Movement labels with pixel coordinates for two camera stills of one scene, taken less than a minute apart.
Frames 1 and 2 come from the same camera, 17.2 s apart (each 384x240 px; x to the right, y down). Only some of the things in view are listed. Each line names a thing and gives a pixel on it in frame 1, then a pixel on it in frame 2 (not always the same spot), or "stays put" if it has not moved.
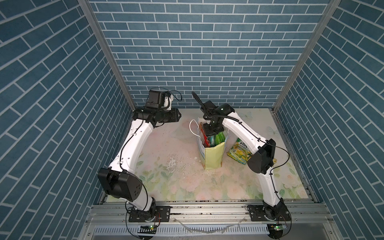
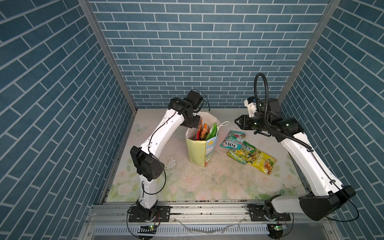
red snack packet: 206,141 → 198,137
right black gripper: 207,133 → 243,120
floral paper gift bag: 212,157 → 200,152
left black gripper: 174,116 → 195,124
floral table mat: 170,167 stays put
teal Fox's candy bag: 212,140 → 234,140
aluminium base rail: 109,221 stays put
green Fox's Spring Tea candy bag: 239,152 stays put
